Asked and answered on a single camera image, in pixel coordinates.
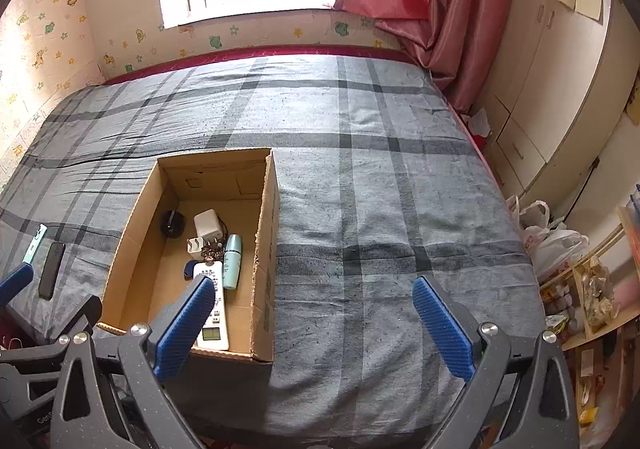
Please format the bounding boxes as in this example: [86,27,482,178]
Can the cardboard box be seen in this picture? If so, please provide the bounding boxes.
[97,148,281,364]

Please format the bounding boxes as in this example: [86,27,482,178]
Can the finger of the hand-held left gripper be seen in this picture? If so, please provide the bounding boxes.
[0,263,34,308]
[27,294,104,361]

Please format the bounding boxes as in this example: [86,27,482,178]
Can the green smartphone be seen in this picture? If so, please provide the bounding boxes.
[24,224,49,266]

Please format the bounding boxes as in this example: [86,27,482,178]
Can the grey plaid bed sheet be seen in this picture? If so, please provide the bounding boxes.
[0,54,547,445]

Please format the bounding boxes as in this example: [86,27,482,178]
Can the clear plastic packet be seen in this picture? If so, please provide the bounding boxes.
[580,259,624,330]

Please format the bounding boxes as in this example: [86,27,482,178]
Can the teal cosmetic bottle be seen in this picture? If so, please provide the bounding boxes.
[222,234,245,291]

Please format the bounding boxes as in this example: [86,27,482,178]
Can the pink curtain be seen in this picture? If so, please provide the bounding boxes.
[332,0,521,116]

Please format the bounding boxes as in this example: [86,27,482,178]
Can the wooden shelf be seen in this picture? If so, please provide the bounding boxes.
[540,184,640,436]

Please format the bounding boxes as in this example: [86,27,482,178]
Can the cream wardrobe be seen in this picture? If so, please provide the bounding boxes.
[472,0,632,201]

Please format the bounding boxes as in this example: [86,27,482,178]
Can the small white plug adapter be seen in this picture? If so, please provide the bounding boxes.
[186,236,209,261]

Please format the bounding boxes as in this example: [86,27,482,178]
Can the black cylindrical object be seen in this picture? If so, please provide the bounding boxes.
[159,210,187,238]

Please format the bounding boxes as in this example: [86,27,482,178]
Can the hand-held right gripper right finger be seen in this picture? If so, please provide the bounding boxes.
[412,275,581,449]

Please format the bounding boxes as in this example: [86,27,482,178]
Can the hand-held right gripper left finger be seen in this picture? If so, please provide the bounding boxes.
[50,274,217,449]

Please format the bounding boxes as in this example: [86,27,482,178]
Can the row of small jars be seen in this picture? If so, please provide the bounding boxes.
[542,279,581,333]

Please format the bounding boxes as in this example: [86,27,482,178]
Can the white plastic bag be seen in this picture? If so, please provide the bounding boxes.
[525,225,592,281]
[507,194,552,241]

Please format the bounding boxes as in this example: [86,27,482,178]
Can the metal keychain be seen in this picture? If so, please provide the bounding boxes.
[200,236,231,266]

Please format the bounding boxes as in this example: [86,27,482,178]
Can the large white charger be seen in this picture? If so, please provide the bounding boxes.
[193,209,227,243]

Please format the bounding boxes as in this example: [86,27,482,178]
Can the black smartphone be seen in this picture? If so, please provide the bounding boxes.
[38,242,67,301]

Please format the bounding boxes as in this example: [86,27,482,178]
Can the white remote control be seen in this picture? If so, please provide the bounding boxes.
[192,261,231,351]

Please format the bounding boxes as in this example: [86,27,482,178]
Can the white crumpled cloth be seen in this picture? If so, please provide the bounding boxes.
[460,108,494,141]

